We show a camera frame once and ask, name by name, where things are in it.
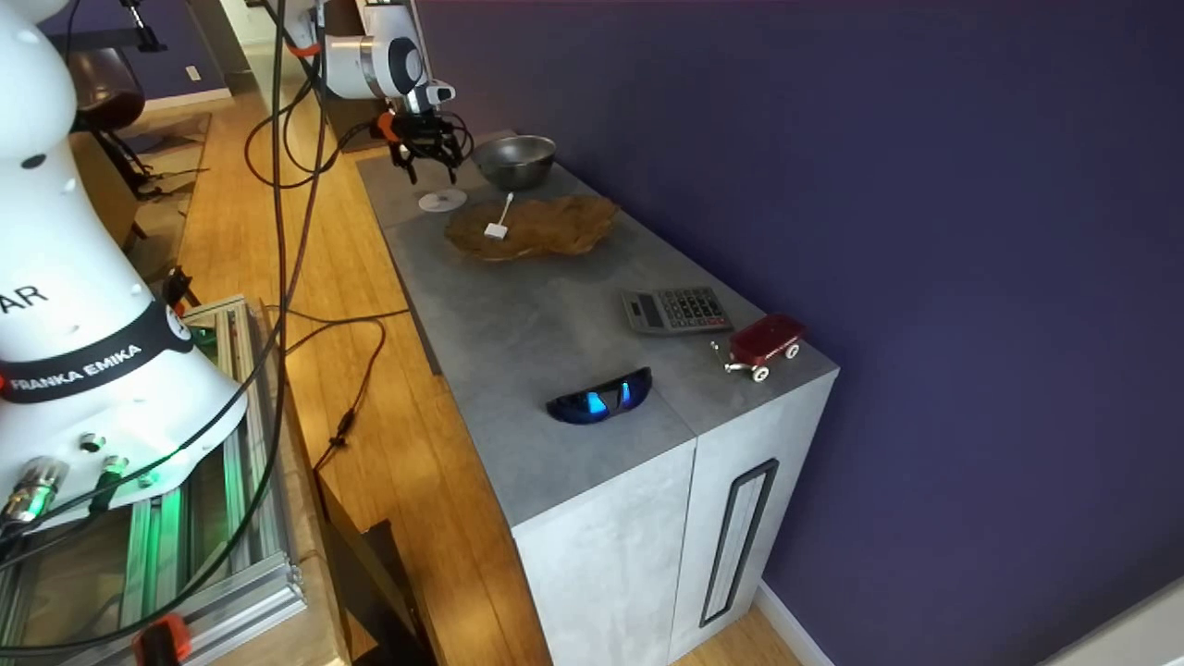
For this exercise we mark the black sunglasses with blue lenses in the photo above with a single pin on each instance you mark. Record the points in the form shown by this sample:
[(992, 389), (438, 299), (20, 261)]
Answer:
[(598, 401)]

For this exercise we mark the white circular disc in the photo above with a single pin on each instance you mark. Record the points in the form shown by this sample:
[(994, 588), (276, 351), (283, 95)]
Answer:
[(442, 200)]

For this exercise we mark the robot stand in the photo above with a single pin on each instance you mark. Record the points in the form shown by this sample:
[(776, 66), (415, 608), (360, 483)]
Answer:
[(250, 555)]

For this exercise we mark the metal bowl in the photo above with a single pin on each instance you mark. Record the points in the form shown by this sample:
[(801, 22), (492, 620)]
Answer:
[(514, 163)]

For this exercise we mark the orange clamp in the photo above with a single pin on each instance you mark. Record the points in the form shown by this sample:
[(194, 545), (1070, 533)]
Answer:
[(163, 640)]

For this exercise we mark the grey calculator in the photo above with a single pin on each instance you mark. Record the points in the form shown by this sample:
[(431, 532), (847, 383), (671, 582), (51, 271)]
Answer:
[(680, 309)]

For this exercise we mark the grey cabinet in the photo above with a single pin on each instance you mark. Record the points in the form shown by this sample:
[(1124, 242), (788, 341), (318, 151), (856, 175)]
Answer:
[(546, 342)]

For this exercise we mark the dark brown chair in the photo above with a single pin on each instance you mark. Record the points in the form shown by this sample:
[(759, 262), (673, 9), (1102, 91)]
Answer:
[(106, 92)]

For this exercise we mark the brown woven tray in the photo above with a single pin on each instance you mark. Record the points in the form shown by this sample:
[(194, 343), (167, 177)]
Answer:
[(555, 229)]

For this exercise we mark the black panel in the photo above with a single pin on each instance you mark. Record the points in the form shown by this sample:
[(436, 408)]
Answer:
[(370, 592)]

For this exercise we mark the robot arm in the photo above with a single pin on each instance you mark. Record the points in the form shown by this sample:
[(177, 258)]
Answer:
[(55, 277)]

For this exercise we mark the black clamp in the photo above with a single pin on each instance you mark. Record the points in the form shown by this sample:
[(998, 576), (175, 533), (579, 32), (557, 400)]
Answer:
[(178, 287)]

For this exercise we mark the red toy wagon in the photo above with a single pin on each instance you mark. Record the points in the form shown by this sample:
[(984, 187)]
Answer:
[(764, 339)]

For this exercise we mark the plain cabinet door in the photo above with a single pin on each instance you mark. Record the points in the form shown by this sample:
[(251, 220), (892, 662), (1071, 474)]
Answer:
[(606, 564)]

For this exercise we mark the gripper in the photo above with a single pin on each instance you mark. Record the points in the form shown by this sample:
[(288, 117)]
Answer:
[(424, 128)]

